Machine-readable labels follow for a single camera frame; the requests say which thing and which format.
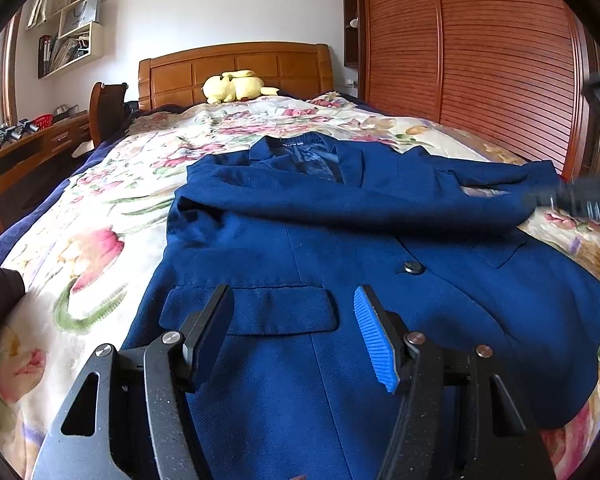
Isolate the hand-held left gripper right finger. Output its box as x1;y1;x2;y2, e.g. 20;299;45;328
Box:
354;285;556;480

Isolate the wooden bed headboard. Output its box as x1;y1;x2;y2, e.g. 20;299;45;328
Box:
138;42;335;111

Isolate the floral blanket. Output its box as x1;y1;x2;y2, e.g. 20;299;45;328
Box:
0;92;600;480

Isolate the blue suit jacket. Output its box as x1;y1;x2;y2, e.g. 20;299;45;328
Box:
120;132;600;480

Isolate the dark cloth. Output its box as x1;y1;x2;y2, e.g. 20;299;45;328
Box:
0;240;27;376

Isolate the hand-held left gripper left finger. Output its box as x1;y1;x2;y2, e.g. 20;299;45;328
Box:
30;284;236;480

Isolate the wooden chair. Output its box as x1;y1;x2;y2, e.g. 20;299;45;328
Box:
89;81;131;148

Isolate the wooden desk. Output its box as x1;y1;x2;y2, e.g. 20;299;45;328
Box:
0;110;92;231

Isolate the wooden slatted wardrobe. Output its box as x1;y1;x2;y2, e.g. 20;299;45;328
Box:
360;0;600;181

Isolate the yellow plush toy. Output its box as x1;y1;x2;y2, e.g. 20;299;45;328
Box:
202;70;280;105

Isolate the wooden niche shelf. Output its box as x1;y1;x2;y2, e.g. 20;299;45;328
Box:
341;0;366;68

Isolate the white wall shelf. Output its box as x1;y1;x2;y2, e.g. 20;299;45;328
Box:
26;0;106;80

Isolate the row of books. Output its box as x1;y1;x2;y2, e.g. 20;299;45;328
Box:
38;32;89;79

